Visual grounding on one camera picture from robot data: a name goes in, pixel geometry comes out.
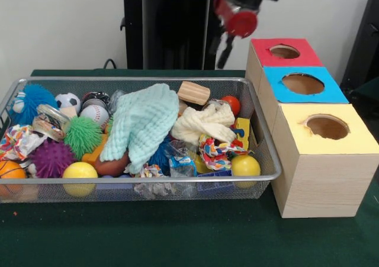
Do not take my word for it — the mint green cloth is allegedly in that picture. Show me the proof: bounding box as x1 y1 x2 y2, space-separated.
99 83 180 175

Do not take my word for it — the purple spiky ball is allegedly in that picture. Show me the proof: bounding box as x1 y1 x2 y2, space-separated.
29 139 77 179

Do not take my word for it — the polka dot cloth toy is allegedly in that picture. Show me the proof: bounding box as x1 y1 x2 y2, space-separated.
198 133 252 171
0 124 48 161

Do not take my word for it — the wooden box with three holes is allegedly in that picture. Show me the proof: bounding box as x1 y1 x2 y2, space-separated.
245 37 379 219

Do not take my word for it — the white toy baseball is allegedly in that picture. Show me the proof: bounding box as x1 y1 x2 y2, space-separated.
79 104 110 130

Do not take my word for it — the blue spiky puffer toy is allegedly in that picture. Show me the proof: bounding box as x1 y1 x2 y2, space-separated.
8 83 59 126

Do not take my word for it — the cream cloth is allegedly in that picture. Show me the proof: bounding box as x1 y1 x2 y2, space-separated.
170 103 237 146

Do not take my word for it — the toy soccer ball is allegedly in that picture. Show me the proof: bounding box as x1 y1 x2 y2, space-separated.
55 92 82 114

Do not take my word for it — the dark green table cloth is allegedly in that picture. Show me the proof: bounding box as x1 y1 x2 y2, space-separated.
0 68 379 267

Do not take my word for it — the red ball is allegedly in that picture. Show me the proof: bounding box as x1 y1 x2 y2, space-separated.
220 95 241 116

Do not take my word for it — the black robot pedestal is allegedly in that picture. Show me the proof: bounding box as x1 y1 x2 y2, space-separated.
114 0 239 70

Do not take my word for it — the black chair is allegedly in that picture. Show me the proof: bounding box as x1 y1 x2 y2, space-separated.
340 0 379 102

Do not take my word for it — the striped wooden block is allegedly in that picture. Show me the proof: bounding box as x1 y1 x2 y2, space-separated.
176 81 211 106

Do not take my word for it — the green spiky puffer toy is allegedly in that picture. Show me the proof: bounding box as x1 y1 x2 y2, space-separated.
63 115 104 161

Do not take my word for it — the black cable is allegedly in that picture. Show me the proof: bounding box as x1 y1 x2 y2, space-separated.
103 59 128 70

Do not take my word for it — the clear mesh bin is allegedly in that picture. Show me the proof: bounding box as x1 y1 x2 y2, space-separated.
0 76 284 204

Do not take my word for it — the clear plastic jar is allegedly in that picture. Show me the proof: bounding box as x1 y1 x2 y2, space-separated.
31 104 72 142

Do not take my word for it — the orange toy basketball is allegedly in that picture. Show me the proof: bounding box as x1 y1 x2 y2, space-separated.
0 160 27 179

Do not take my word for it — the yellow ball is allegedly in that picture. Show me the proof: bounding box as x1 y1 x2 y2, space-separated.
230 154 262 188
62 162 99 197

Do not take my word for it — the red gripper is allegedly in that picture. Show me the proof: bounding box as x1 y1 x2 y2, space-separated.
209 0 259 70

